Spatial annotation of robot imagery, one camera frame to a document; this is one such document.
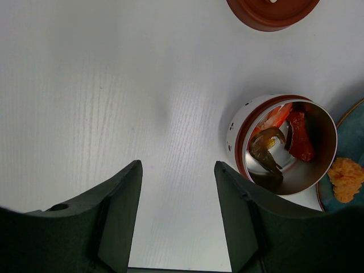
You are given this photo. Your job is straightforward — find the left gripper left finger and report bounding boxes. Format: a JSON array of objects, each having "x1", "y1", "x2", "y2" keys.
[{"x1": 1, "y1": 160, "x2": 142, "y2": 272}]

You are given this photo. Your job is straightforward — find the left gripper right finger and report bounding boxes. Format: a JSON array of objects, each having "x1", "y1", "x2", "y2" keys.
[{"x1": 214, "y1": 161, "x2": 363, "y2": 272}]

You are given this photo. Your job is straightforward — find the dark green seaweed piece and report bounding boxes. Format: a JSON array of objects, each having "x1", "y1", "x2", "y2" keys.
[{"x1": 248, "y1": 127, "x2": 286, "y2": 181}]

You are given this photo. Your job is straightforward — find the round steel lunch box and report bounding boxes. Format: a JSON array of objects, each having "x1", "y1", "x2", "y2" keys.
[{"x1": 225, "y1": 94, "x2": 338, "y2": 196}]

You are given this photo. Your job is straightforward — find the red white shrimp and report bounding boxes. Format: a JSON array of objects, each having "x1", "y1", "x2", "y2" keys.
[{"x1": 253, "y1": 103, "x2": 293, "y2": 134}]

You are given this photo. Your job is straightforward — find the orange fried food piece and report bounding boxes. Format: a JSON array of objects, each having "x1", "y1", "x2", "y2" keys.
[{"x1": 328, "y1": 158, "x2": 363, "y2": 204}]

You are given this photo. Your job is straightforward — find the blue ceramic plate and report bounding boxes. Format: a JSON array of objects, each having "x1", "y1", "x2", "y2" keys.
[{"x1": 316, "y1": 100, "x2": 363, "y2": 212}]

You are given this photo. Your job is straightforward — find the red round lid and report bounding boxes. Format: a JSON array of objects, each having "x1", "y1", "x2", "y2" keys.
[{"x1": 227, "y1": 0, "x2": 319, "y2": 32}]

